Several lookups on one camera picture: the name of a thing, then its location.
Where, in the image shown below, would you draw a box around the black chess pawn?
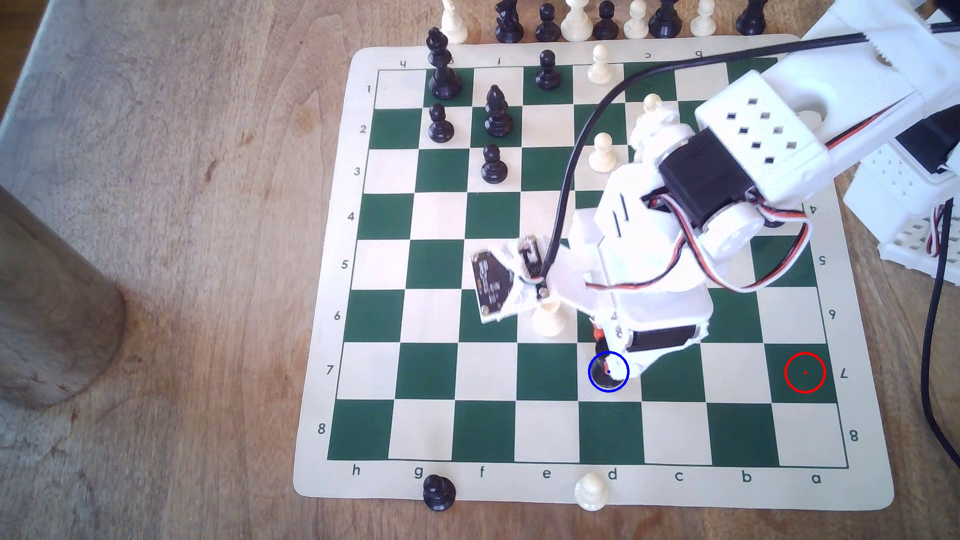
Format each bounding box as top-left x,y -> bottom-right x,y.
427,103 -> 456,144
422,474 -> 457,513
592,1 -> 621,42
590,337 -> 631,393
535,49 -> 563,91
534,3 -> 563,43
480,144 -> 510,186

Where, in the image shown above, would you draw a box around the round wooden post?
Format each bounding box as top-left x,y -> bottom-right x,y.
0,183 -> 127,411

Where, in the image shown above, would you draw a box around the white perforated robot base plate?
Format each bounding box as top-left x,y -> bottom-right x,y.
876,210 -> 960,288

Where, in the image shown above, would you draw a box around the black chess king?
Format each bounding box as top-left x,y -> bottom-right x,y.
424,27 -> 463,101

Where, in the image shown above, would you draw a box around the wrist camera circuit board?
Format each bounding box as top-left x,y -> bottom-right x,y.
471,235 -> 560,325

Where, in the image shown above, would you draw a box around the red white black servo wires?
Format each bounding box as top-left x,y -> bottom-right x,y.
585,93 -> 927,295

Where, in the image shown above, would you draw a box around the green and cream chess mat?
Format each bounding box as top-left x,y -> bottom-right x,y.
292,33 -> 896,513

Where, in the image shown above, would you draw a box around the black chess bishop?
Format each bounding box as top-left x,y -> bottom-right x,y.
483,84 -> 516,139

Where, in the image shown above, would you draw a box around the white chess rook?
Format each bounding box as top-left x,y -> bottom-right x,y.
532,298 -> 568,339

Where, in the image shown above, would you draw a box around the white chess pawn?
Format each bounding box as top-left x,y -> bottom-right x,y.
588,132 -> 618,175
623,0 -> 651,40
573,472 -> 609,513
587,43 -> 615,86
690,0 -> 718,38

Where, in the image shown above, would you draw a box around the black chess knight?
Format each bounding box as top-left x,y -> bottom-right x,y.
494,0 -> 525,44

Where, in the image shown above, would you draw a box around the black chess piece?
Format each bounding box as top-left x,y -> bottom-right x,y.
735,0 -> 769,37
648,0 -> 684,40

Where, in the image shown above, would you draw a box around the black camera cable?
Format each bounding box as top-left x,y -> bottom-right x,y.
538,31 -> 877,282

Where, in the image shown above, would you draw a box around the thick black cable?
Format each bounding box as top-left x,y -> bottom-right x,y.
920,196 -> 960,453

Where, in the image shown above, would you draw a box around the white chess piece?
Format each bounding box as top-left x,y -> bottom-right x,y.
439,0 -> 469,45
561,0 -> 595,43

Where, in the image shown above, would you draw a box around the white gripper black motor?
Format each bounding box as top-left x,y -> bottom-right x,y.
585,225 -> 714,381

